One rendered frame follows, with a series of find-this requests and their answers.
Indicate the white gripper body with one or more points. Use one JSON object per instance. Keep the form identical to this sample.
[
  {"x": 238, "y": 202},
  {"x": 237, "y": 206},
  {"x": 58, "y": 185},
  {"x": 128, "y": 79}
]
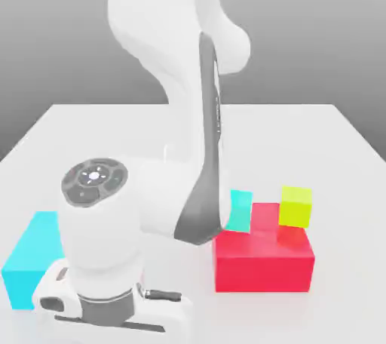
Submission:
[{"x": 169, "y": 313}]

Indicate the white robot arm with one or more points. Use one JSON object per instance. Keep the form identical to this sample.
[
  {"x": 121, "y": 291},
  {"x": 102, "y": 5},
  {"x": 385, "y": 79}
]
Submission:
[{"x": 169, "y": 108}]

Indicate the small cyan cube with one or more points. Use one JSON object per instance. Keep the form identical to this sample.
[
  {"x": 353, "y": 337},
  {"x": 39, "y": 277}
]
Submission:
[{"x": 240, "y": 211}]

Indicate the small yellow-green cube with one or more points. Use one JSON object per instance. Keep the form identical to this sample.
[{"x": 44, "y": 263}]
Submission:
[{"x": 295, "y": 207}]

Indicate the large red box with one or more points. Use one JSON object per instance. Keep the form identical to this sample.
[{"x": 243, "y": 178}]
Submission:
[{"x": 262, "y": 268}]

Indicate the large cyan box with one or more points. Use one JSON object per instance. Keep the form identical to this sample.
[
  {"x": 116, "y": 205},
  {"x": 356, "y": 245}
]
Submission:
[{"x": 27, "y": 262}]

